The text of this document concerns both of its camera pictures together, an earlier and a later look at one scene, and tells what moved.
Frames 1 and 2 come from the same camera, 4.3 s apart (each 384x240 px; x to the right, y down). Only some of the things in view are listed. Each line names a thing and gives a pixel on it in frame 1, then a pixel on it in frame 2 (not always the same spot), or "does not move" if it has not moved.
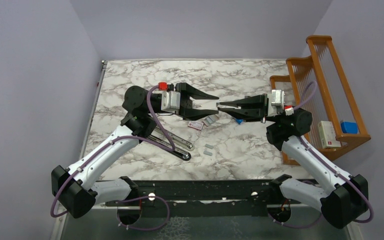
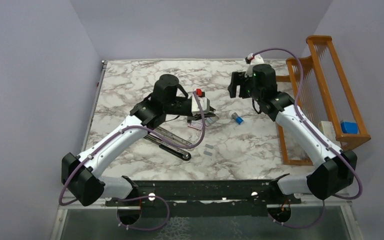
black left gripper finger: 195,114 does not move
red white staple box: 195,125 does not move
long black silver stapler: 183,148 does not move
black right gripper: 257,105 to 239,78
